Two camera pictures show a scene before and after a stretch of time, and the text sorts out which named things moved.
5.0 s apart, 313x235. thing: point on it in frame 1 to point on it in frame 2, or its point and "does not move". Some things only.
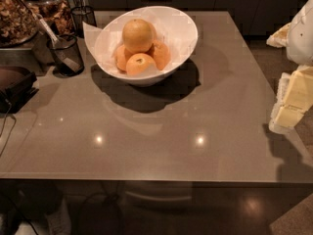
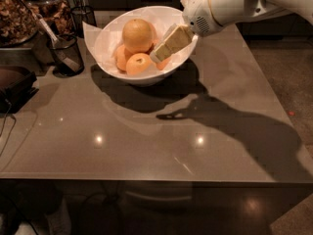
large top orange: (138, 35) does not move
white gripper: (301, 36) to (198, 16)
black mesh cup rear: (80, 14) does not move
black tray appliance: (17, 85) does not move
